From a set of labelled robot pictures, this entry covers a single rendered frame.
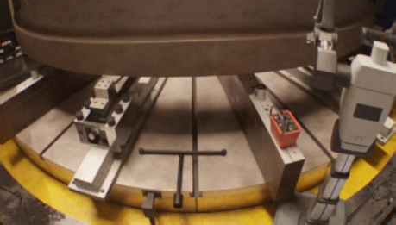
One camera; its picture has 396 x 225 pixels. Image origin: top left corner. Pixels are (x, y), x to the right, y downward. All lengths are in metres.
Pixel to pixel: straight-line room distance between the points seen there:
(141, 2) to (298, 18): 1.11
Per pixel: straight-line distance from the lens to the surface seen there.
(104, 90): 2.15
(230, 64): 2.06
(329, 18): 1.29
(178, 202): 1.95
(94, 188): 2.06
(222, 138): 2.43
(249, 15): 2.11
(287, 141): 1.81
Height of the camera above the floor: 1.93
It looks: 35 degrees down
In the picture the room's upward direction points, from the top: 1 degrees counter-clockwise
